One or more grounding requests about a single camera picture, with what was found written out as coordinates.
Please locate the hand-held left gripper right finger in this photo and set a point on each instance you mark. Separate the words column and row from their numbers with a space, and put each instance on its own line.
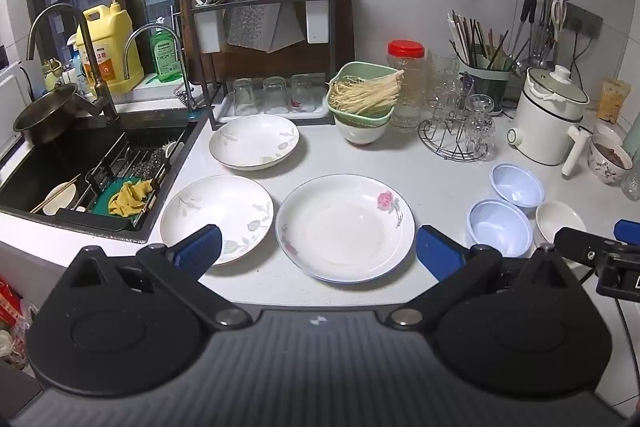
column 440, row 252

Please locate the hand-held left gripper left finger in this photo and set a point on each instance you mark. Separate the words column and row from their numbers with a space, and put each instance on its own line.
column 200, row 249

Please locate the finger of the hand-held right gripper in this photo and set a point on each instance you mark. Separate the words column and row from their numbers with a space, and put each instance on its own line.
column 580, row 244
column 629, row 231

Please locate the white leaf print plate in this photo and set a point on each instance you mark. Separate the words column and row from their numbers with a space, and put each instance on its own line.
column 252, row 142
column 215, row 212

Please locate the light blue plastic bowl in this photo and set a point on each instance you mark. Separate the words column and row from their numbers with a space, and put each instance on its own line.
column 500, row 229
column 517, row 187

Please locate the white rose print plate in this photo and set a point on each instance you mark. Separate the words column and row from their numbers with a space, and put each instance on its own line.
column 345, row 227

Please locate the small white bowl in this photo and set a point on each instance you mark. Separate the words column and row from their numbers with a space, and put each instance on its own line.
column 557, row 219

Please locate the textured glass tumbler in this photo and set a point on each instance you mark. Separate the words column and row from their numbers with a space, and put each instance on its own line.
column 631, row 179

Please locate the floral print bowl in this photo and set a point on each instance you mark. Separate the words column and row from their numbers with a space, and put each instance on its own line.
column 607, row 162

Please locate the yellow dish cloth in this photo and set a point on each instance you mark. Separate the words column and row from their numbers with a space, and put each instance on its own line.
column 131, row 199

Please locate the steel wool scrubber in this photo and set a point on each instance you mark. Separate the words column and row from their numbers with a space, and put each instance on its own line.
column 147, row 164

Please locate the white rimmed bowl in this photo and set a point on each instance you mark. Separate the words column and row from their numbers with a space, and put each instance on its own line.
column 607, row 132

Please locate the pale green kettle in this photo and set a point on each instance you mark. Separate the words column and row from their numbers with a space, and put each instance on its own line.
column 634, row 129

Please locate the sink drain rack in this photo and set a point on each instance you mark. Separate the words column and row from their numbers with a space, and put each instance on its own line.
column 135, row 162

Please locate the white electric pot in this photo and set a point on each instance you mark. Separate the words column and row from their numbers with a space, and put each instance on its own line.
column 542, row 132

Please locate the yellow packet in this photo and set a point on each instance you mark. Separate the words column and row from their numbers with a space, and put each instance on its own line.
column 614, row 99

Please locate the cut glass cup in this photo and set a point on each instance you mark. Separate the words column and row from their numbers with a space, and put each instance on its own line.
column 479, row 122

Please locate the white ceramic bowl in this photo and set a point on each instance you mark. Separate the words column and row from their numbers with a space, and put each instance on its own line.
column 362, row 134

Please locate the white bowl with chopsticks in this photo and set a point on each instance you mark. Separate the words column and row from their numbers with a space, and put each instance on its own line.
column 62, row 197

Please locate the green bowl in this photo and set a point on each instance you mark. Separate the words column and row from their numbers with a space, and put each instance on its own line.
column 362, row 119

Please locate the white drip tray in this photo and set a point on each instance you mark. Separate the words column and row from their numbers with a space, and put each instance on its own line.
column 272, row 112

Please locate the clear drinking glass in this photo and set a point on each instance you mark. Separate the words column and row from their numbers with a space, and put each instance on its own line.
column 275, row 94
column 302, row 92
column 243, row 97

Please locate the glass pot lid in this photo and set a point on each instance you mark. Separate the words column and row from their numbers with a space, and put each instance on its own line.
column 557, row 87

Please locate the enoki mushrooms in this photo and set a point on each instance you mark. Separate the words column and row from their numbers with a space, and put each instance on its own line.
column 365, row 94

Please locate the stacked glass cups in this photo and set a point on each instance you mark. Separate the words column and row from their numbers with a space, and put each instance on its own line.
column 444, row 77

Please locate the glass jar with red lid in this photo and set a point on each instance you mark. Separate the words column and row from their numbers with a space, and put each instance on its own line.
column 407, row 77

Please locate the black kitchen sink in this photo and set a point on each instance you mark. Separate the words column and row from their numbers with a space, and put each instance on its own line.
column 30, row 167

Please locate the green soap bottle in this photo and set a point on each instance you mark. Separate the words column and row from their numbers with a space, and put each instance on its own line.
column 166, row 57

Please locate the red snack packets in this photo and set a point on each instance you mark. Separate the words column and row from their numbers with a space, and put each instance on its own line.
column 12, row 307

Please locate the green strainer basket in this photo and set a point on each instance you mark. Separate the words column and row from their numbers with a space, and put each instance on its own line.
column 355, row 72

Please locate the steel cooking pot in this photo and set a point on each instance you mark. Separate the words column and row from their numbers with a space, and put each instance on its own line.
column 47, row 114

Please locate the chrome kitchen faucet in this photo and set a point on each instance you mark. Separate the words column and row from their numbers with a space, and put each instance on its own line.
column 172, row 42

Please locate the yellow detergent jug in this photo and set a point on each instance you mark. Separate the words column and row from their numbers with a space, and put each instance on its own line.
column 110, row 52

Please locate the green chopstick holder with utensils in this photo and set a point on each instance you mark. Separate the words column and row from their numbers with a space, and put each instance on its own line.
column 472, row 37

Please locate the black knife rack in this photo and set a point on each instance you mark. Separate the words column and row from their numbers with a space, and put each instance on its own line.
column 187, row 32

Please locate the hanging kitchen utensils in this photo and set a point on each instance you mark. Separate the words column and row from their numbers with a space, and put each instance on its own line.
column 542, row 27

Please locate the dark kitchen faucet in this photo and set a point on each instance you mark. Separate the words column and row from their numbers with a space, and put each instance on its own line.
column 90, row 57

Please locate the hammered steel cleaver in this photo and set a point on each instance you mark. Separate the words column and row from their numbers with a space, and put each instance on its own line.
column 255, row 14

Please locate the plain steel cleaver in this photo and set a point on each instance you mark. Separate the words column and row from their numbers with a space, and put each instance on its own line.
column 290, row 24

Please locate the wooden cutting board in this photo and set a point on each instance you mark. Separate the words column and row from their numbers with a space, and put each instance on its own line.
column 340, row 22

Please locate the black wall socket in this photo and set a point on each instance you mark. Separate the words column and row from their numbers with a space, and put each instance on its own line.
column 585, row 21

